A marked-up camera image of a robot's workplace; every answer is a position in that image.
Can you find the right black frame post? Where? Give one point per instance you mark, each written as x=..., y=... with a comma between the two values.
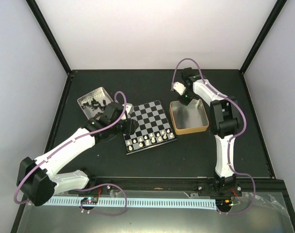
x=272, y=17

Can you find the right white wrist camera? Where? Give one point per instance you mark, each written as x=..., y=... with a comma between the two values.
x=179, y=88

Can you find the left black frame post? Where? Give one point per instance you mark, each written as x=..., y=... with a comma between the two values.
x=32, y=4

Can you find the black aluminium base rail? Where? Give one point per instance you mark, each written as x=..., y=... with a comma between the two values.
x=183, y=184

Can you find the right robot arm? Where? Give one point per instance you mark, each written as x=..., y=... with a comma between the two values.
x=225, y=123

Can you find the left small circuit board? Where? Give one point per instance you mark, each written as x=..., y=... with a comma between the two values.
x=89, y=200

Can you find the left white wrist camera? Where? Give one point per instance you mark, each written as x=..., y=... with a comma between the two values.
x=129, y=108

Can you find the small circuit board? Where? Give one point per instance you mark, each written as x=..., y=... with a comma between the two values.
x=227, y=203
x=89, y=200

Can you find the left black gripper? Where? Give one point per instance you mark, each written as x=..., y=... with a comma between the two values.
x=130, y=128

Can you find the light blue slotted cable duct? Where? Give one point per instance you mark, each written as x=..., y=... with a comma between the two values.
x=135, y=203

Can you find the right small circuit board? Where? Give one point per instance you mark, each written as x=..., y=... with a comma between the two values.
x=227, y=203

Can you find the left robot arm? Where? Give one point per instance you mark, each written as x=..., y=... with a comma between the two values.
x=39, y=179

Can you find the black frame post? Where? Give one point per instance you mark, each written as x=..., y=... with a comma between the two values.
x=32, y=4
x=272, y=17

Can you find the gold tin box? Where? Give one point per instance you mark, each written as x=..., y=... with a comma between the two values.
x=188, y=119

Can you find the black and silver chessboard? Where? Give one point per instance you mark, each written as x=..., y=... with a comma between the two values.
x=152, y=119

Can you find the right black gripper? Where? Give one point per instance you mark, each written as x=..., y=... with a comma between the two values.
x=185, y=101

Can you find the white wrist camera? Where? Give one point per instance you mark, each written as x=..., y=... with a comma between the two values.
x=179, y=88
x=129, y=108

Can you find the pink tin box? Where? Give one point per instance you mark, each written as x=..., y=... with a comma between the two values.
x=94, y=102

